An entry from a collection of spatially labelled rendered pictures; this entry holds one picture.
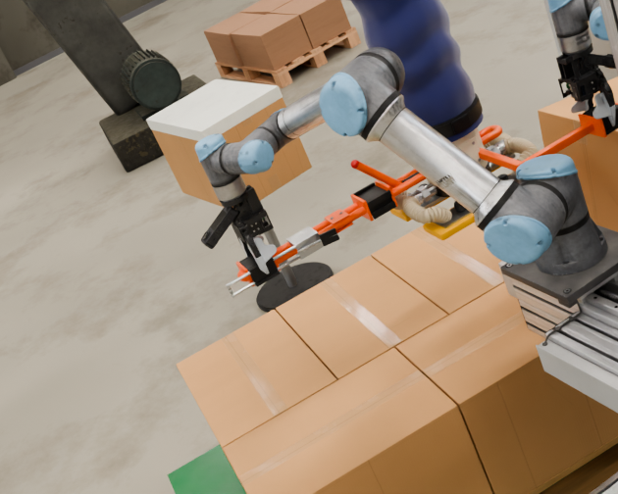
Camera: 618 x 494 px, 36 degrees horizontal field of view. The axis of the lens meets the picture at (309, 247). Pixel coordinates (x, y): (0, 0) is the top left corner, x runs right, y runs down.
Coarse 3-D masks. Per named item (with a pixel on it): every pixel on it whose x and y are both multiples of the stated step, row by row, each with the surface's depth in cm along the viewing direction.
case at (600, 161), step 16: (608, 80) 286; (544, 112) 277; (560, 112) 273; (544, 128) 280; (560, 128) 273; (576, 128) 265; (544, 144) 283; (576, 144) 268; (592, 144) 261; (608, 144) 255; (576, 160) 272; (592, 160) 264; (608, 160) 257; (592, 176) 267; (608, 176) 260; (592, 192) 270; (608, 192) 263; (592, 208) 273; (608, 208) 266; (608, 224) 270
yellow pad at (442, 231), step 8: (504, 176) 248; (512, 176) 252; (456, 208) 246; (464, 208) 245; (456, 216) 245; (464, 216) 243; (472, 216) 243; (424, 224) 249; (432, 224) 247; (440, 224) 244; (448, 224) 242; (456, 224) 242; (464, 224) 242; (432, 232) 245; (440, 232) 242; (448, 232) 241; (456, 232) 242
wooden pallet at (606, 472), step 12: (612, 444) 277; (588, 456) 275; (600, 456) 290; (612, 456) 288; (576, 468) 275; (588, 468) 288; (600, 468) 286; (612, 468) 284; (552, 480) 273; (564, 480) 287; (576, 480) 285; (588, 480) 284; (600, 480) 282; (540, 492) 273; (552, 492) 285; (564, 492) 283; (576, 492) 282; (588, 492) 280
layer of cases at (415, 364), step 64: (384, 256) 340; (448, 256) 322; (256, 320) 335; (320, 320) 318; (384, 320) 303; (448, 320) 289; (512, 320) 276; (192, 384) 314; (256, 384) 299; (320, 384) 286; (384, 384) 273; (448, 384) 262; (512, 384) 257; (256, 448) 271; (320, 448) 260; (384, 448) 249; (448, 448) 256; (512, 448) 264; (576, 448) 273
